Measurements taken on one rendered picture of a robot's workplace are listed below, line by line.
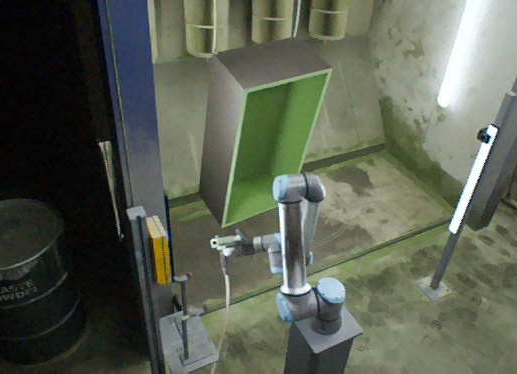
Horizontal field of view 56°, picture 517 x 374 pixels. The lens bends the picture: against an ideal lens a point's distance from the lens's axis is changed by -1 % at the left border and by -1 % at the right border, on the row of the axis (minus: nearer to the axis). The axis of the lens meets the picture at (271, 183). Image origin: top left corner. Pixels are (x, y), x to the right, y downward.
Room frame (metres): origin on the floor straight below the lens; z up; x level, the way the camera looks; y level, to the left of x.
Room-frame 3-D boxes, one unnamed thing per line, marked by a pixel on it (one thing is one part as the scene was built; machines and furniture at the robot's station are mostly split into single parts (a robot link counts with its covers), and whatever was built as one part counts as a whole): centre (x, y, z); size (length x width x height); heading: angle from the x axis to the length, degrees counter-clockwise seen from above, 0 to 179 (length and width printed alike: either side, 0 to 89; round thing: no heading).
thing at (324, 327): (1.63, -0.34, 0.69); 0.19 x 0.19 x 0.10
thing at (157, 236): (1.29, 0.42, 1.42); 0.12 x 0.06 x 0.26; 31
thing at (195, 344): (1.35, 0.33, 0.95); 0.26 x 0.15 x 0.32; 31
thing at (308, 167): (3.59, 0.02, 0.11); 2.70 x 0.02 x 0.13; 121
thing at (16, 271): (1.85, 1.42, 0.44); 0.59 x 0.58 x 0.89; 102
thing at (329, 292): (1.63, -0.34, 0.83); 0.17 x 0.15 x 0.18; 110
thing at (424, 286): (2.50, -1.29, 0.01); 0.20 x 0.20 x 0.01; 31
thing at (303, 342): (1.63, -0.34, 0.32); 0.31 x 0.31 x 0.64; 31
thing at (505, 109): (2.50, -1.29, 0.82); 0.05 x 0.05 x 1.64; 31
